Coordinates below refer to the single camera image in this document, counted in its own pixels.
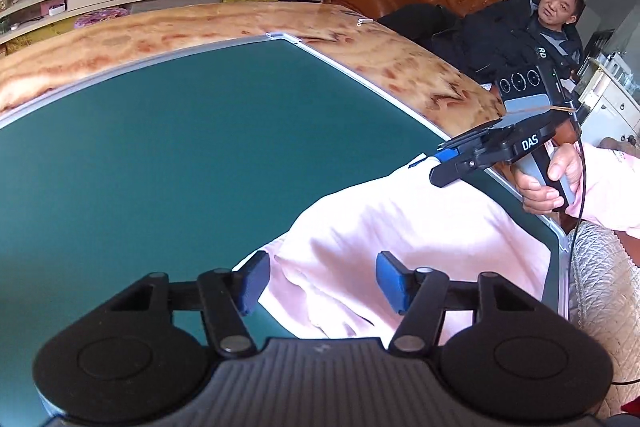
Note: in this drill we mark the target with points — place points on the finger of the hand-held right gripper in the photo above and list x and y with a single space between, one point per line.
445 156
465 167

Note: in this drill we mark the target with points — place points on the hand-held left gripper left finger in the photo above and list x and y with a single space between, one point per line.
250 284

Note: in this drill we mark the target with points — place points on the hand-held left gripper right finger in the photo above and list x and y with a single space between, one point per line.
392 282

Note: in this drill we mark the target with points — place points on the light pink garment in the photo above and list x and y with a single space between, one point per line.
400 217

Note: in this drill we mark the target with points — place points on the person's right forearm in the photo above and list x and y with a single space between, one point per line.
610 192

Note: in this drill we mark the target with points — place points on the person's right hand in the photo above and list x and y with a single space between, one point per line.
567 162

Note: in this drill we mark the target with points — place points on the white side cabinet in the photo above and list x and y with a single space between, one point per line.
612 102

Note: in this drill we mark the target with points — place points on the beige knit blanket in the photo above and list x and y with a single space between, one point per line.
607 317

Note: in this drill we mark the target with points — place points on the purple patterned stool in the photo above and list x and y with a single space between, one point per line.
101 18

